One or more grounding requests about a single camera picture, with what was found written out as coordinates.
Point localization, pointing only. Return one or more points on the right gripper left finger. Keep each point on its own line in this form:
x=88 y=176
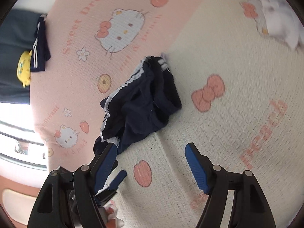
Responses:
x=64 y=191

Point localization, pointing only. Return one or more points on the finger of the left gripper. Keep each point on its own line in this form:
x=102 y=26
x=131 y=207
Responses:
x=110 y=191

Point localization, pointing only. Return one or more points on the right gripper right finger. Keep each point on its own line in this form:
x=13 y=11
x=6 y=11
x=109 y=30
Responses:
x=249 y=208

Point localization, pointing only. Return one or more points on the navy shorts white stripes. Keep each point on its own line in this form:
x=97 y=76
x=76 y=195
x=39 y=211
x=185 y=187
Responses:
x=139 y=107

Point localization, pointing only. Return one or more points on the white and dark clothes pile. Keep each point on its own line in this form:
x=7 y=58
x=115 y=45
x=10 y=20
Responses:
x=275 y=19

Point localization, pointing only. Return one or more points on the left hand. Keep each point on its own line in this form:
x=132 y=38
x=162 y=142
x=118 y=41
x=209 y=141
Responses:
x=109 y=215

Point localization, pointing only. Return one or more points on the pink cream Hello Kitty blanket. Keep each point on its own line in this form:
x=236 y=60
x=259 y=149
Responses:
x=241 y=96

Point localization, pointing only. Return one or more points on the yellow plush toy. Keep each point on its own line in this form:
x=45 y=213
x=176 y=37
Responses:
x=23 y=68

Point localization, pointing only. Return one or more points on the navy striped garment on sofa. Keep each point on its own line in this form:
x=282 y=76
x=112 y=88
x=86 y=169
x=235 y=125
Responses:
x=40 y=51

